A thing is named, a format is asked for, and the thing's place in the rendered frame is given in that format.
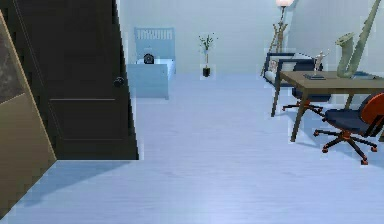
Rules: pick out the black round door knob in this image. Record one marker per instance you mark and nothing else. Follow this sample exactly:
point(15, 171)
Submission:
point(118, 81)

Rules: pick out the black round ball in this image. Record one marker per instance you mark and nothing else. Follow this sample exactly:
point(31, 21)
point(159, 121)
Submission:
point(148, 59)

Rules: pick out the brown wooden desk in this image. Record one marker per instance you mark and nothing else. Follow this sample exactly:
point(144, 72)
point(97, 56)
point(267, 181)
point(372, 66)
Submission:
point(333, 83)

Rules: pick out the framed picture with tan frame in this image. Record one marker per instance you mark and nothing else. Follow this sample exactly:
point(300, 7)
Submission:
point(10, 66)

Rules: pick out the dark brown room door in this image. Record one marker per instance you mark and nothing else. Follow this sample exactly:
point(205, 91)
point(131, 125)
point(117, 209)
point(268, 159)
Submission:
point(83, 83)

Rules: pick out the floor lamp with wooden stand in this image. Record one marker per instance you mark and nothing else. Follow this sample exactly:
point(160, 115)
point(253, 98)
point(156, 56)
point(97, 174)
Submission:
point(281, 30)

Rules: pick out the orange and navy office chair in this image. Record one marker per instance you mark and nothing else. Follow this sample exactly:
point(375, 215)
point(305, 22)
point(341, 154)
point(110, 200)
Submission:
point(353, 123)

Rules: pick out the silver figurine statue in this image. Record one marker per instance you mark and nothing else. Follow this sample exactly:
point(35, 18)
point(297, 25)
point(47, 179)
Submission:
point(318, 65)

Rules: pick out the navy office chair orange base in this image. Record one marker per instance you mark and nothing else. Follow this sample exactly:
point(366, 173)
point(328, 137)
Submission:
point(308, 100)

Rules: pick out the green saxophone sculpture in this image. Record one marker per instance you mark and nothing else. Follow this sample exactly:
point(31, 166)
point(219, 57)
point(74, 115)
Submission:
point(353, 50)

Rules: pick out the pale blue bed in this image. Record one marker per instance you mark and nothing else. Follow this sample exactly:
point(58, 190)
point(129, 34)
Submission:
point(151, 66)

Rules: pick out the navy armchair with pale cushions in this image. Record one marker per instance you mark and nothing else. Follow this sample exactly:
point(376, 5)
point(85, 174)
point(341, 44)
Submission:
point(283, 66)

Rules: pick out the potted plant in black pot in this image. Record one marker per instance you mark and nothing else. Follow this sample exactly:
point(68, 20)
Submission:
point(206, 56)

